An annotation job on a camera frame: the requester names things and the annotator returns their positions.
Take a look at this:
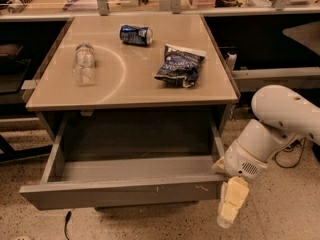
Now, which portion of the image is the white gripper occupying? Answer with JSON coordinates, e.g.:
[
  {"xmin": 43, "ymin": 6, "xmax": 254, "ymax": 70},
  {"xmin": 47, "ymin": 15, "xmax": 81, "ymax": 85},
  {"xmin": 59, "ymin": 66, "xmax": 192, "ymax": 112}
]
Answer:
[{"xmin": 212, "ymin": 141, "xmax": 267, "ymax": 229}]

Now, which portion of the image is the grey top drawer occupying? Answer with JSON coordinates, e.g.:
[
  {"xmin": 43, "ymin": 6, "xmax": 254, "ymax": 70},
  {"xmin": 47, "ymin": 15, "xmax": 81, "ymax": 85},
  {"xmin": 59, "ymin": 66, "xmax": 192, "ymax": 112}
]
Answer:
[{"xmin": 20, "ymin": 108, "xmax": 224, "ymax": 210}]

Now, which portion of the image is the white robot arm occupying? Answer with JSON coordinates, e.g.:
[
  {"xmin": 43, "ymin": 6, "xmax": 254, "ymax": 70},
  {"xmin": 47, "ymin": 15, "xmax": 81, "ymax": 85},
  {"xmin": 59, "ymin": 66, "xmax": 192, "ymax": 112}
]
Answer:
[{"xmin": 212, "ymin": 85, "xmax": 320, "ymax": 229}]

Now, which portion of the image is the grey drawer cabinet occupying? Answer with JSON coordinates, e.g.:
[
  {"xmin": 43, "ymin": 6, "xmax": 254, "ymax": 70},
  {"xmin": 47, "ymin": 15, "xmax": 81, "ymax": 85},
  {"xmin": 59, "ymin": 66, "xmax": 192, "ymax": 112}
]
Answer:
[{"xmin": 22, "ymin": 13, "xmax": 241, "ymax": 212}]

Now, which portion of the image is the blue crumpled chip bag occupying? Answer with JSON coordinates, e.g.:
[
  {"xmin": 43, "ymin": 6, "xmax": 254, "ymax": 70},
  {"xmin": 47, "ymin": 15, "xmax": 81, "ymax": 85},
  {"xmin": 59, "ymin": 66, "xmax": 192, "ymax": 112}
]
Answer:
[{"xmin": 154, "ymin": 44, "xmax": 207, "ymax": 88}]

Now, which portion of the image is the blue soda can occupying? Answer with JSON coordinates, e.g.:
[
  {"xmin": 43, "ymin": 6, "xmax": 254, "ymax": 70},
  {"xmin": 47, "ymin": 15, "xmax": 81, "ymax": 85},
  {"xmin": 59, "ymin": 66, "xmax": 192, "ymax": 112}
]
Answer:
[{"xmin": 119, "ymin": 25, "xmax": 153, "ymax": 46}]

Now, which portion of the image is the clear plastic water bottle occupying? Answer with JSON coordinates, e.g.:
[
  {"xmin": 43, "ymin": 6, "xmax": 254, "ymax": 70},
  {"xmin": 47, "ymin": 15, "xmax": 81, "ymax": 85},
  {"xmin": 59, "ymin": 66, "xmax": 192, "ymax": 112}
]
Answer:
[{"xmin": 72, "ymin": 42, "xmax": 96, "ymax": 85}]

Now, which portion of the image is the black cable with adapter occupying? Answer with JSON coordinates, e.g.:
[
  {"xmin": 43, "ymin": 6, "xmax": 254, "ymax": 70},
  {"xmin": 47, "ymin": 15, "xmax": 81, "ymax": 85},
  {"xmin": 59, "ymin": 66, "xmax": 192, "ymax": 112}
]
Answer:
[{"xmin": 273, "ymin": 136, "xmax": 308, "ymax": 169}]

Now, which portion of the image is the black cable on floor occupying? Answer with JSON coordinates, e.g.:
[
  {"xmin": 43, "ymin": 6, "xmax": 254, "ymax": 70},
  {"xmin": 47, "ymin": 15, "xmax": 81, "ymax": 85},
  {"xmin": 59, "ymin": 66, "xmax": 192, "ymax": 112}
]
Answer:
[{"xmin": 63, "ymin": 209, "xmax": 73, "ymax": 240}]

